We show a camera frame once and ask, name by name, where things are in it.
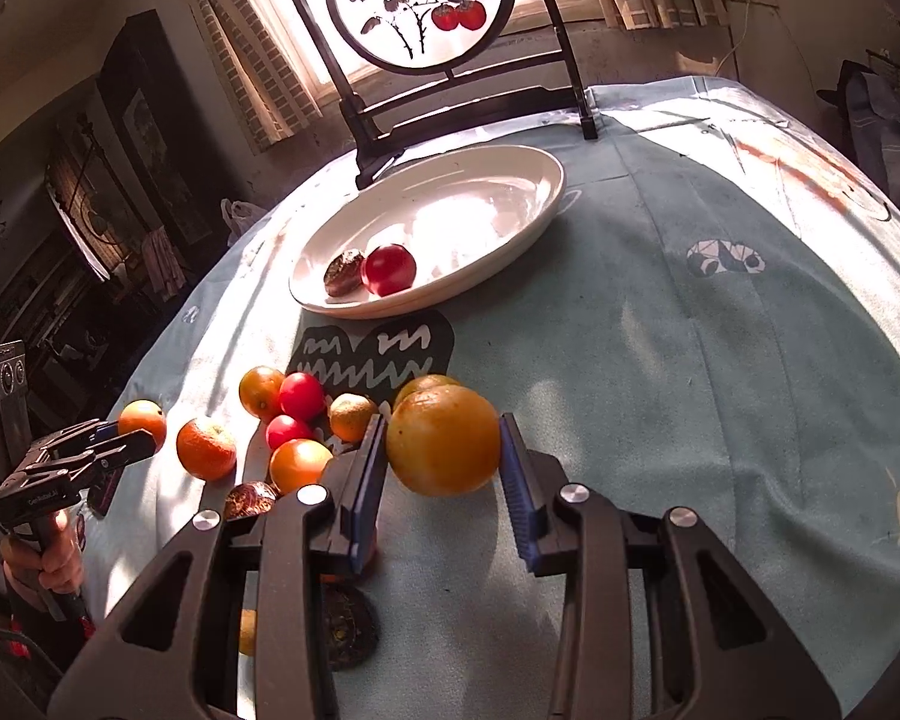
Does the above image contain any white plastic bag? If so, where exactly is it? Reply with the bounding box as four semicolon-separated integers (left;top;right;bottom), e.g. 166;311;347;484
221;199;268;247

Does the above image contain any small tan walnut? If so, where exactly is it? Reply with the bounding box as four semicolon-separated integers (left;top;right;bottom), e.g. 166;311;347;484
328;394;379;444

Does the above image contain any person's left hand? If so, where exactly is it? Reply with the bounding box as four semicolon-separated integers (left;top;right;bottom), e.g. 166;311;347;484
1;511;84;596

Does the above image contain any white round plate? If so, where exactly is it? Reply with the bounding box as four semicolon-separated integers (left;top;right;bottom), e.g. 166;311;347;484
289;145;566;319

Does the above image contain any dark red plum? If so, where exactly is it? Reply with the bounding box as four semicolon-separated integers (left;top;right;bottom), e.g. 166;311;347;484
361;244;418;298

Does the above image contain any teal patterned tablecloth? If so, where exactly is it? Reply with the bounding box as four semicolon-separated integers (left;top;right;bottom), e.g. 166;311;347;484
80;73;900;720

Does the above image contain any orange tangerine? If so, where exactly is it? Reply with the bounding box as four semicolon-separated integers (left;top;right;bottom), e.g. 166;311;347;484
269;439;333;496

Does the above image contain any small dark wrinkled fruit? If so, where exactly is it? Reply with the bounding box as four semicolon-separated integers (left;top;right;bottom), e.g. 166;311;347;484
323;583;380;671

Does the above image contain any large yellow-orange orange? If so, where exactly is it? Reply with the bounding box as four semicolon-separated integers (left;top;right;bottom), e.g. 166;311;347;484
238;366;284;424

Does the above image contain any yellow-orange citrus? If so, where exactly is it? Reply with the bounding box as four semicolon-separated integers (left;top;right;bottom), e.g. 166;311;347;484
386;385;502;497

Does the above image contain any dark wooden cabinet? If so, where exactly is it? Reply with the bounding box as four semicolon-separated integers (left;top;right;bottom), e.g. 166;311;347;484
97;10;235;277

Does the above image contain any black framed painted screen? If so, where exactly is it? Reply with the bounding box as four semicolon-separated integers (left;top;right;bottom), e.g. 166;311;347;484
290;0;598;188

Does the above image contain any red tomato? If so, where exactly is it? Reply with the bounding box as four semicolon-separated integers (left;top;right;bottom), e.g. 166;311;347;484
265;415;313;452
278;371;326;422

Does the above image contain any small yellow lemon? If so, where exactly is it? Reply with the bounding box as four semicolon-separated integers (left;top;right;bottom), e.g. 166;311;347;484
393;374;458;408

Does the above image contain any large dark wrinkled fruit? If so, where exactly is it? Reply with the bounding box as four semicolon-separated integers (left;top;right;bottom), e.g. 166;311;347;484
323;249;364;299

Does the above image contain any textured orange mandarin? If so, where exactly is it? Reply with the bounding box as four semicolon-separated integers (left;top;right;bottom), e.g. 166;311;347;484
116;398;167;450

